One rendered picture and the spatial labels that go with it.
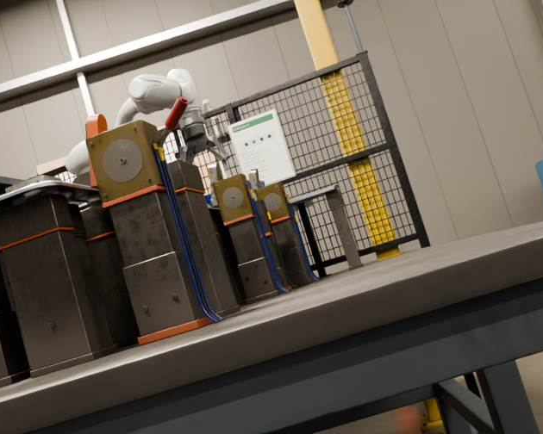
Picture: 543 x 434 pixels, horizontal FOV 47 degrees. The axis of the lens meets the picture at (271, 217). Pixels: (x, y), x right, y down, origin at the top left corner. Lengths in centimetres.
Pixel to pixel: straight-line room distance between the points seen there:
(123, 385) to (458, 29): 448
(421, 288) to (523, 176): 415
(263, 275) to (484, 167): 324
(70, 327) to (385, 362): 58
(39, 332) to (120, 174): 30
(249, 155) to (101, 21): 266
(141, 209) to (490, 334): 60
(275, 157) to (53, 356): 175
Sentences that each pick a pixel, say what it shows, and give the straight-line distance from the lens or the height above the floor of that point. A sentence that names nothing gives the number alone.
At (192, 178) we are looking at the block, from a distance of 131.
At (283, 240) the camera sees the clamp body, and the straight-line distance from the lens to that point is 200.
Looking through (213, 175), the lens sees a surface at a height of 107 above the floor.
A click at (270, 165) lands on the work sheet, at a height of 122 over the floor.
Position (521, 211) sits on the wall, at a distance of 475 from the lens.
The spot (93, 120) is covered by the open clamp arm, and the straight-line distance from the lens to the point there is 113.
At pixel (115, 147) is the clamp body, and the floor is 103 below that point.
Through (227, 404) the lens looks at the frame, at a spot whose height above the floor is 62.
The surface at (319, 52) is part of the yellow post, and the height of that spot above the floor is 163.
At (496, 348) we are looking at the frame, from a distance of 72.
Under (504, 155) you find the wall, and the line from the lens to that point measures 477.
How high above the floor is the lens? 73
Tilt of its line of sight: 6 degrees up
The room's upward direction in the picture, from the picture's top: 17 degrees counter-clockwise
